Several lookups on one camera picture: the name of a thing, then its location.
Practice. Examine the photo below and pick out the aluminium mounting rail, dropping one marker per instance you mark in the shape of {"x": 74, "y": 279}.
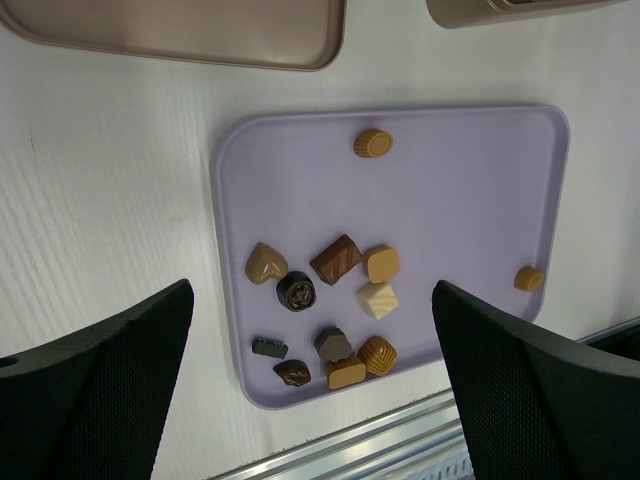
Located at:
{"x": 385, "y": 447}

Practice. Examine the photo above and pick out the tan rectangular chocolate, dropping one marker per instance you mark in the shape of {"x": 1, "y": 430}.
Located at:
{"x": 345, "y": 372}

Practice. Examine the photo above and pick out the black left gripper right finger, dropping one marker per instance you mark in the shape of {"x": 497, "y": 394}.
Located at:
{"x": 534, "y": 404}

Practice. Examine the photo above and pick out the small caramel round chocolate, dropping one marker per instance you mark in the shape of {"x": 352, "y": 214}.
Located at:
{"x": 529, "y": 279}

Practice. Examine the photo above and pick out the brown rectangular chocolate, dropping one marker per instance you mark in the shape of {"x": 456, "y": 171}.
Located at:
{"x": 336, "y": 260}

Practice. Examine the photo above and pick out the caramel heart chocolate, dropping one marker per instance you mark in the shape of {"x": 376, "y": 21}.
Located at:
{"x": 265, "y": 263}

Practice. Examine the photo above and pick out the rose gold tin lid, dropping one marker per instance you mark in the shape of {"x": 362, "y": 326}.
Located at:
{"x": 287, "y": 35}

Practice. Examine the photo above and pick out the rose gold tin box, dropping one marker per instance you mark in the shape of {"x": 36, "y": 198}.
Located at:
{"x": 453, "y": 14}

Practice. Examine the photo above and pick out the round caramel chocolate cup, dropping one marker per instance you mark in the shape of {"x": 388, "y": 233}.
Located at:
{"x": 373, "y": 143}

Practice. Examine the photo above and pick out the white square chocolate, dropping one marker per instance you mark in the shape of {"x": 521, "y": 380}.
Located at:
{"x": 378, "y": 299}

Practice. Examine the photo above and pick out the dark round swirl chocolate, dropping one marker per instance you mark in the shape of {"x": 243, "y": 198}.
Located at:
{"x": 296, "y": 292}

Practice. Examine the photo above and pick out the lilac plastic tray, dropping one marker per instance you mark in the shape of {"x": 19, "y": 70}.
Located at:
{"x": 468, "y": 195}

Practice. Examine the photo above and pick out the tan rounded square chocolate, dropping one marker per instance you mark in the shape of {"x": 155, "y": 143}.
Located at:
{"x": 381, "y": 264}

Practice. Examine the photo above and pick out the grey brown heart chocolate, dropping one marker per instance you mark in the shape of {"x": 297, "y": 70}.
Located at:
{"x": 332, "y": 345}

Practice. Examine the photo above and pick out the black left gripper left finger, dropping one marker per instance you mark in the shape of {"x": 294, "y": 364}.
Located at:
{"x": 93, "y": 404}

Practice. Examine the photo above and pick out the caramel ridged square chocolate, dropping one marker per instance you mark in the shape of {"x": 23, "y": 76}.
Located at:
{"x": 378, "y": 355}

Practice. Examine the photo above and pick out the dark leaf chocolate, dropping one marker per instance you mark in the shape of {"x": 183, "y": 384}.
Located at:
{"x": 293, "y": 373}

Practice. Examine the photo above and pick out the dark green rectangular chocolate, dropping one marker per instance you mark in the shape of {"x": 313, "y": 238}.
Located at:
{"x": 269, "y": 348}

